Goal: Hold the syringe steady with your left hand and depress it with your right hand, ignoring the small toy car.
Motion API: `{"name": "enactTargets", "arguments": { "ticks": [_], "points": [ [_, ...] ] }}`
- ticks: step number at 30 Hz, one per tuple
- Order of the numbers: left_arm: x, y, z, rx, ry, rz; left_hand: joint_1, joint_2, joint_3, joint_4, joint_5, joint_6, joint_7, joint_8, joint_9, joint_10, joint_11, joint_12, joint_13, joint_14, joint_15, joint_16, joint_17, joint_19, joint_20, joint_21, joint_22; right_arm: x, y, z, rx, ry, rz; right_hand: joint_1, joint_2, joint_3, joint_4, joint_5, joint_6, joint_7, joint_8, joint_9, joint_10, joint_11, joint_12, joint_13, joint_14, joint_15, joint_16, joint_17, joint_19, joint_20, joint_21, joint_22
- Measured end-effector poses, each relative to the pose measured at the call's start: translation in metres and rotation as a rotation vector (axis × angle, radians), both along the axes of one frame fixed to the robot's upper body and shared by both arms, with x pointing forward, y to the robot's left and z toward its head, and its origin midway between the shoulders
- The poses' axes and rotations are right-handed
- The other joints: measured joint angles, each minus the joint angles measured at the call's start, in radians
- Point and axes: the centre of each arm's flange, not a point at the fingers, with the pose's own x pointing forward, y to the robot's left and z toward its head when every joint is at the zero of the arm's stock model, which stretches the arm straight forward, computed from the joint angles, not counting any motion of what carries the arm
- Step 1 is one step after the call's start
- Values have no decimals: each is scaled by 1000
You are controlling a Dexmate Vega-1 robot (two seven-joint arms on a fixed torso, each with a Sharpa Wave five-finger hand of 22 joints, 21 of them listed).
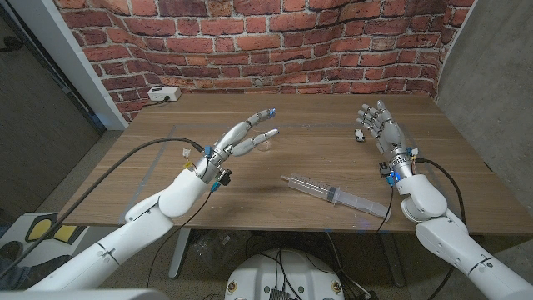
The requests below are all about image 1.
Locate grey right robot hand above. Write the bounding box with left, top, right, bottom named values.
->
left=356, top=98, right=416, bottom=182

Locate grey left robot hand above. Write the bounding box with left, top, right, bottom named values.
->
left=194, top=108, right=280, bottom=184

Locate large clear plastic syringe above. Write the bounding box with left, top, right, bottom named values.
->
left=280, top=172, right=393, bottom=223

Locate white power strip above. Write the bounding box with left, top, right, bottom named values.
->
left=147, top=86, right=182, bottom=103

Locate clear plastic bag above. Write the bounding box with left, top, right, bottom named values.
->
left=189, top=231, right=247, bottom=272

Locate red brick print backdrop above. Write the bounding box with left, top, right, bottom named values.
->
left=52, top=0, right=476, bottom=124

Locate grey table leg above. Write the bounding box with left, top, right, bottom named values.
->
left=378, top=232, right=407, bottom=288
left=167, top=227, right=192, bottom=279

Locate white robot torso base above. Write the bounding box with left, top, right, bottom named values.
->
left=224, top=248, right=346, bottom=300

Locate person's leg in jeans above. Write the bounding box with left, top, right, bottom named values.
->
left=0, top=254, right=72, bottom=292

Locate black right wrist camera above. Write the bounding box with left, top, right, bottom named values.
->
left=378, top=162, right=396, bottom=187

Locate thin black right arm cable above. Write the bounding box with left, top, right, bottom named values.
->
left=376, top=182, right=395, bottom=233

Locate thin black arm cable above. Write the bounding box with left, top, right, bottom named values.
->
left=376, top=182, right=395, bottom=233
left=146, top=187, right=217, bottom=288

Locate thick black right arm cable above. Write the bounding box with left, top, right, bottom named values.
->
left=415, top=157, right=466, bottom=300

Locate black power strip cord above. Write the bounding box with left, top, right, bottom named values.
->
left=143, top=96, right=171, bottom=108

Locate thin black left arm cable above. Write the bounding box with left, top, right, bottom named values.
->
left=146, top=187, right=217, bottom=288

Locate white door frame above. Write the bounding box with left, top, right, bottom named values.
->
left=7, top=0, right=129, bottom=131

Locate black door handle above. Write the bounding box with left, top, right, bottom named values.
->
left=0, top=35, right=24, bottom=53

